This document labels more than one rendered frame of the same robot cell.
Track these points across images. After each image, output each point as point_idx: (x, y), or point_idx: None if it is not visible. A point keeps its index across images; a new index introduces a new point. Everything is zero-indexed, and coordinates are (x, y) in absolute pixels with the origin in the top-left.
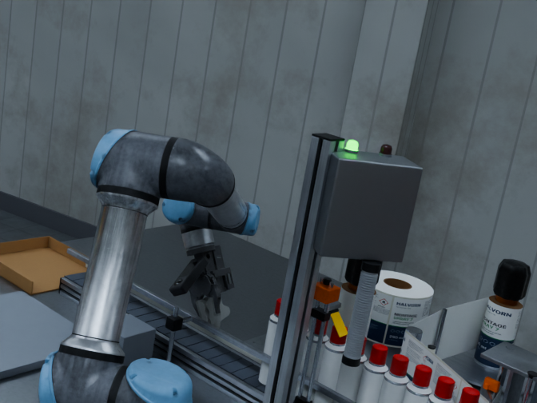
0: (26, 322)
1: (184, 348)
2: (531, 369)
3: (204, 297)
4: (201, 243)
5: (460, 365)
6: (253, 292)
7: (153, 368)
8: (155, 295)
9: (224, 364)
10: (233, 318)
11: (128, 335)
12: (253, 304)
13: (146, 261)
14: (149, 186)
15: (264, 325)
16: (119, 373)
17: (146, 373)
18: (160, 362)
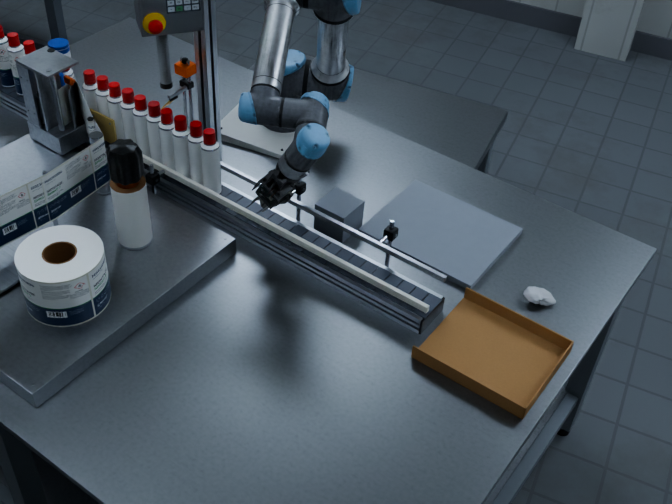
0: (432, 238)
1: (287, 217)
2: (49, 53)
3: (287, 356)
4: None
5: (11, 246)
6: (224, 391)
7: (291, 58)
8: (326, 215)
9: (250, 205)
10: (246, 318)
11: (333, 190)
12: (223, 359)
13: (384, 428)
14: None
15: (211, 314)
16: (309, 60)
17: (294, 54)
18: (289, 63)
